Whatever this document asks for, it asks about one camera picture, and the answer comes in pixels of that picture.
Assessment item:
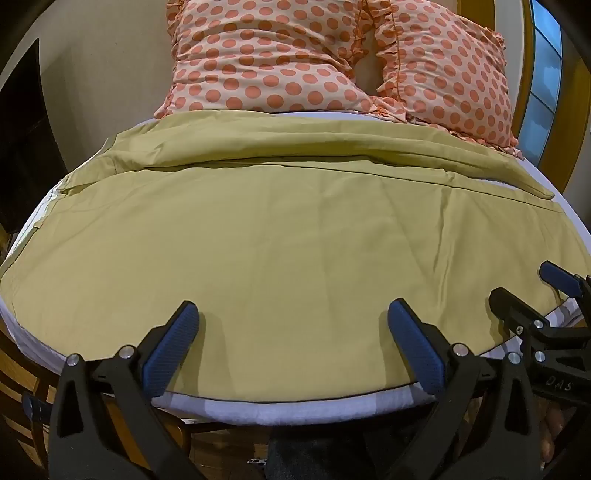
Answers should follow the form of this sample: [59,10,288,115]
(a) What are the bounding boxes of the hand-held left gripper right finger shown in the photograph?
[387,298,544,480]

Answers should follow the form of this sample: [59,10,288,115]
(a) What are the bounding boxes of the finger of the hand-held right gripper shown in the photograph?
[539,260,591,302]
[489,286,558,345]

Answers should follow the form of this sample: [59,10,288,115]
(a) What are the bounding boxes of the window with wooden frame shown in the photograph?
[508,0,566,167]

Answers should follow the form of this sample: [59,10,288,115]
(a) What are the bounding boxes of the orange polka dot pillow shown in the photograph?
[154,0,384,119]
[355,0,520,160]

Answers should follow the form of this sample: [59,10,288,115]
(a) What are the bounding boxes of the yellow bed blanket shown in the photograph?
[0,111,591,407]

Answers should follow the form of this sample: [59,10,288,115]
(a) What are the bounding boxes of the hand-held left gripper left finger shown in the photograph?
[48,300,201,480]

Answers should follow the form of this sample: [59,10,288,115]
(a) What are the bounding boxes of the white mattress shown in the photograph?
[0,110,591,428]

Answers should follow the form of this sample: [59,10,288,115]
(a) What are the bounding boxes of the person's right hand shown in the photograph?
[541,401,568,468]

